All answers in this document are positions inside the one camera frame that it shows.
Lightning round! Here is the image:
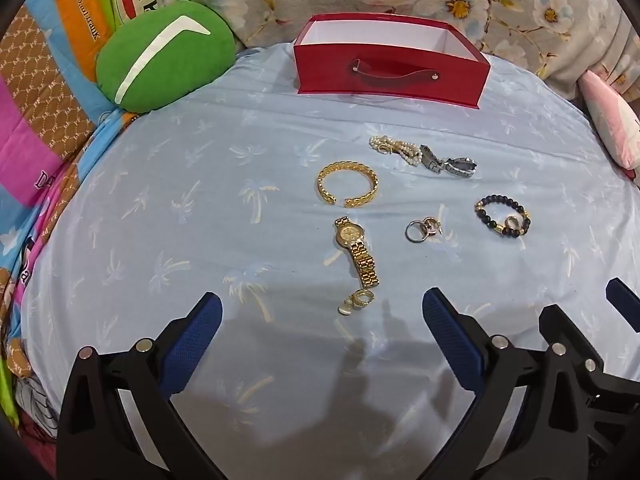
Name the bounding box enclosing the dark bead bracelet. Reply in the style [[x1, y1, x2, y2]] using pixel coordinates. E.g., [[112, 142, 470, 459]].
[[474, 195, 532, 239]]

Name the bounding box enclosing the colourful printed blanket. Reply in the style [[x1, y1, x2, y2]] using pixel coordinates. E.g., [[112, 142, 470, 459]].
[[0, 0, 168, 466]]

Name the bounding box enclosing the gold wrist watch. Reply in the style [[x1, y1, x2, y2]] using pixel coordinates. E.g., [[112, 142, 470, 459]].
[[334, 216, 381, 289]]

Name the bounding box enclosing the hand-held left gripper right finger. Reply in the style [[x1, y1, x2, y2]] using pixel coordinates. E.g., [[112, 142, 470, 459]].
[[421, 287, 552, 480]]

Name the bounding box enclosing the red box with handle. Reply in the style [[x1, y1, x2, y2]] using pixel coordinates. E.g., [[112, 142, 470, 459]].
[[292, 14, 492, 111]]

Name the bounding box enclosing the silver metal link bracelet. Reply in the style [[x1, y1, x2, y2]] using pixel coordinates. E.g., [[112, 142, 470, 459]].
[[419, 144, 478, 180]]

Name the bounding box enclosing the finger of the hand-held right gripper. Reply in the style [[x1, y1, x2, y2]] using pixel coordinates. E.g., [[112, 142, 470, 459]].
[[538, 304, 609, 411], [605, 277, 640, 334]]

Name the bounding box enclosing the gold cuff bracelet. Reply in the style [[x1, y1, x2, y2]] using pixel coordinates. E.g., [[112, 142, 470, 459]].
[[316, 161, 379, 208]]

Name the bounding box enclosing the pink pillow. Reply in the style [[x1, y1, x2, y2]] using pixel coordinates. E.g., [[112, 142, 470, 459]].
[[578, 70, 640, 182]]

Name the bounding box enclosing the white pearl bracelet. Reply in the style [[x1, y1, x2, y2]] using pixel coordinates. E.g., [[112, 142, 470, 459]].
[[370, 135, 424, 165]]

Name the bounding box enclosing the green cushion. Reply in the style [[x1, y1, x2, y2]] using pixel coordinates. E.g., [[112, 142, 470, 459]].
[[95, 0, 237, 114]]

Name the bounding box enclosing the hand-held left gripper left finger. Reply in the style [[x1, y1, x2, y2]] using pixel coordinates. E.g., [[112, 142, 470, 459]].
[[55, 290, 223, 480]]

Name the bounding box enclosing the light blue palm print bedsheet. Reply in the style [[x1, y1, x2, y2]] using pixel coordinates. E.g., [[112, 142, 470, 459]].
[[20, 42, 640, 480]]

